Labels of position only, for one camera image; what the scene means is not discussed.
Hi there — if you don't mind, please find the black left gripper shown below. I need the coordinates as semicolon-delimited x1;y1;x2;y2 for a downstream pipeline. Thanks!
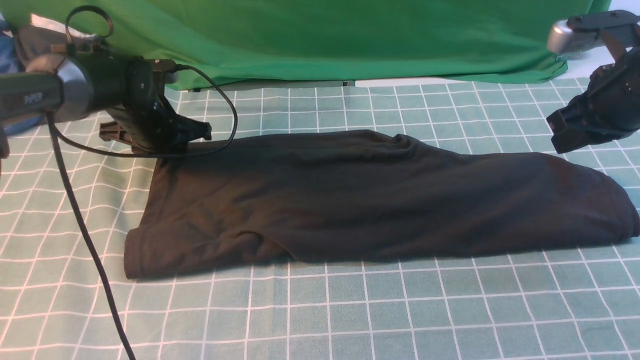
99;95;212;154

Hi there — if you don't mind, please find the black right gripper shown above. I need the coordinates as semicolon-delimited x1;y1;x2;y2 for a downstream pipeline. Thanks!
546;48;640;154

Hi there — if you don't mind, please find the dark gray long-sleeve top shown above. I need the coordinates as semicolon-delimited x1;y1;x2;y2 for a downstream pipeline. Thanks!
123;129;639;280

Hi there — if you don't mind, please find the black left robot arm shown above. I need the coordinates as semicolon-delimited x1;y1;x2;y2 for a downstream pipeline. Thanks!
0;52;211;154

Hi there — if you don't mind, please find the green backdrop cloth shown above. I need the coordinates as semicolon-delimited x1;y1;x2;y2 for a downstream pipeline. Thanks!
1;0;611;85

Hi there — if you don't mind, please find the dark gray crumpled garment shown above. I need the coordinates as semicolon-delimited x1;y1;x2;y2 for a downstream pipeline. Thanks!
10;24;108;72

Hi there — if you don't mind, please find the white crumpled cloth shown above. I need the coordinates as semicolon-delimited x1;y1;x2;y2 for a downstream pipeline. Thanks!
30;13;92;38

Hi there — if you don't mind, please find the blue crumpled garment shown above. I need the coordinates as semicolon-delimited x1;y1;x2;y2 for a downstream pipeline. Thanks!
0;18;42;136

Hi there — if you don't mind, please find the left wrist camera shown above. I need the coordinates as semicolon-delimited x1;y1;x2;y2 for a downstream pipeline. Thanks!
146;59;179;85

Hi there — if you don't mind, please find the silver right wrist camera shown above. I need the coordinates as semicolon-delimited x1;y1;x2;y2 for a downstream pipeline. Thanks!
546;10;640;55

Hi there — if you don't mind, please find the black left camera cable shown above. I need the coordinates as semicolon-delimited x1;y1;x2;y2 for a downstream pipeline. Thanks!
45;5;239;360

